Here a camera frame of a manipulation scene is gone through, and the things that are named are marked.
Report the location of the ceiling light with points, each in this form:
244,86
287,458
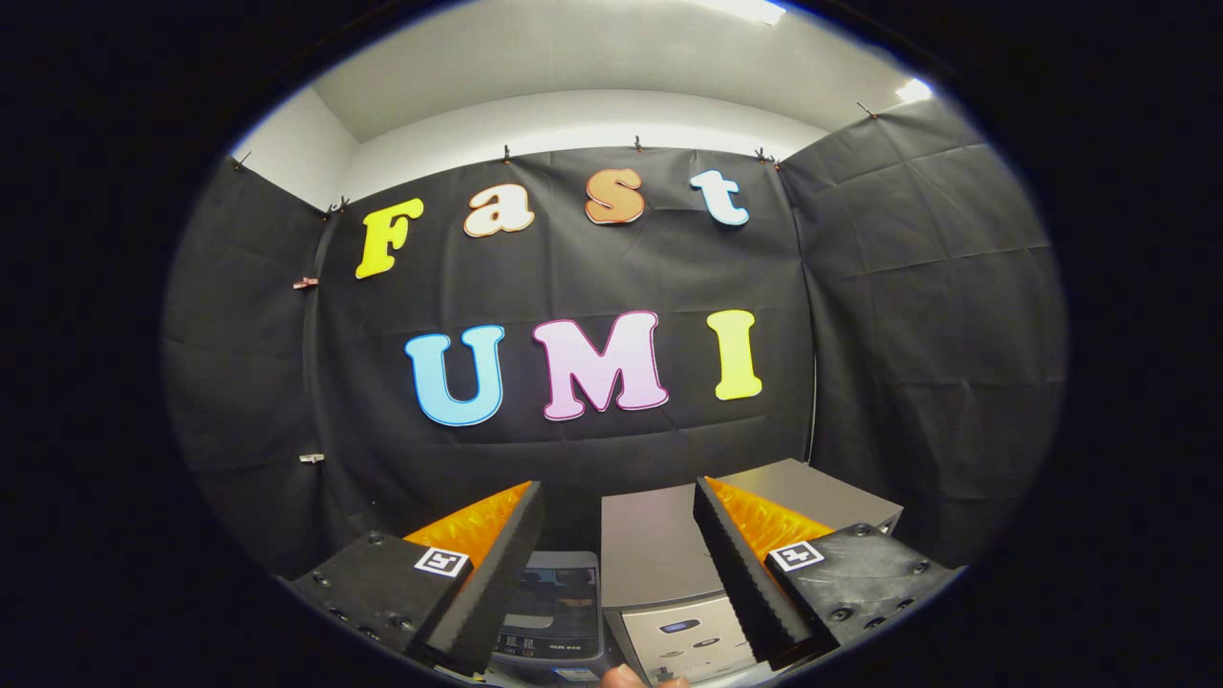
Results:
912,91

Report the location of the grey washing machine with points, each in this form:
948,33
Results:
549,652

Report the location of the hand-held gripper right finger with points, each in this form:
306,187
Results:
740,583

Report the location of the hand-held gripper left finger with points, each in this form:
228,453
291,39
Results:
497,592

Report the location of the silver grey appliance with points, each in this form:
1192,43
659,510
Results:
650,545

